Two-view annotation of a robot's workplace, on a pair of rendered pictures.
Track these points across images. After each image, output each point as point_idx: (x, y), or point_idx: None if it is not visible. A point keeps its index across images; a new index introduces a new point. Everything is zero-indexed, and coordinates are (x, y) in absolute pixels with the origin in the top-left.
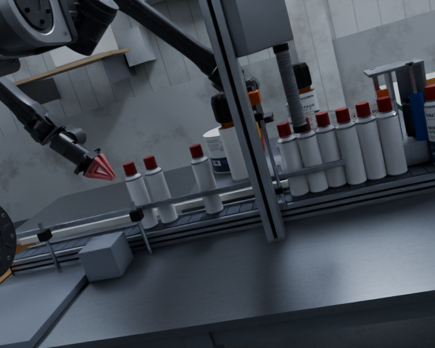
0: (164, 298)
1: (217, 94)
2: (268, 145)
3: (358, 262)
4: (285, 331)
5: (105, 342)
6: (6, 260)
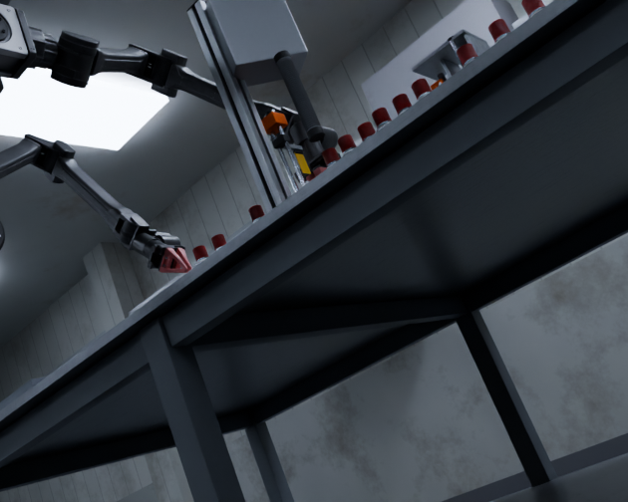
0: None
1: None
2: (295, 168)
3: None
4: (222, 305)
5: (78, 357)
6: None
